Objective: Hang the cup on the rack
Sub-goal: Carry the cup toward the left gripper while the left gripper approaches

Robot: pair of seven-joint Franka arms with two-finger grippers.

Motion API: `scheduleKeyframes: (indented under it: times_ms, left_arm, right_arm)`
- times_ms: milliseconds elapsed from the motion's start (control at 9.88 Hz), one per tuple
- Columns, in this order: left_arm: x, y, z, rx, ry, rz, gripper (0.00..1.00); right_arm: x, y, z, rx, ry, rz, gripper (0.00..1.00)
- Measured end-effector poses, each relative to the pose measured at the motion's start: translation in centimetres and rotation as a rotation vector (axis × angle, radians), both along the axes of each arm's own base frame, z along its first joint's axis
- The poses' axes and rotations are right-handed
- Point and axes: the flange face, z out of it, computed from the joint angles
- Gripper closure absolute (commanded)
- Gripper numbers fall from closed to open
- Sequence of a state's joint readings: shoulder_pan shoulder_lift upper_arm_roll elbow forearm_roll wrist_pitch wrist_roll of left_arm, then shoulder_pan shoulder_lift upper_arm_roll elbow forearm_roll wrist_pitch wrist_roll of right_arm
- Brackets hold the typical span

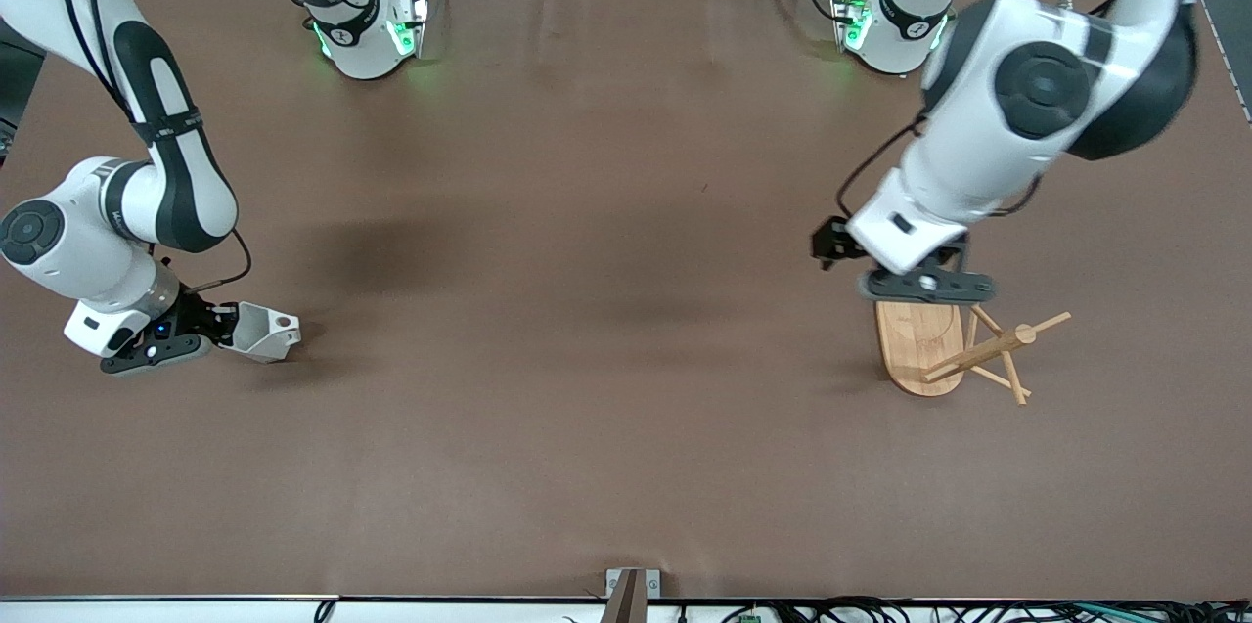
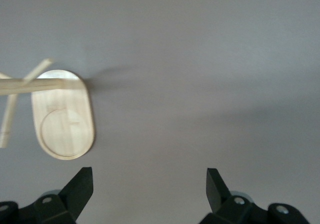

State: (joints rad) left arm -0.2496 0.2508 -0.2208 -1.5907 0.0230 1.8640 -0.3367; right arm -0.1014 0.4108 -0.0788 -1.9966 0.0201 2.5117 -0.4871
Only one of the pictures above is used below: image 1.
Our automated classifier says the dark camera pole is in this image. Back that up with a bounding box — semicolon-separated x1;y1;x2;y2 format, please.
599;569;648;623

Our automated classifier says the table cover sheet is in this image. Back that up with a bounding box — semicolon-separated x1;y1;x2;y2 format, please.
0;0;1252;600

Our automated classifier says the white faceted cup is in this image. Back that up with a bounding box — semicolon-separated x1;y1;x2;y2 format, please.
233;302;302;365

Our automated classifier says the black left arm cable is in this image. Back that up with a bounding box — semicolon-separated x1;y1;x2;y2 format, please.
836;112;928;221

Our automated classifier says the grey metal bracket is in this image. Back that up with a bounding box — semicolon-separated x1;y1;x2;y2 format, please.
604;567;662;600

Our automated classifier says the wooden cup rack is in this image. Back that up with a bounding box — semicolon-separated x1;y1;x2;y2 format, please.
873;298;1072;407

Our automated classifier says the white table edge rail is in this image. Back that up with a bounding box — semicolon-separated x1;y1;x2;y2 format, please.
0;594;1252;623

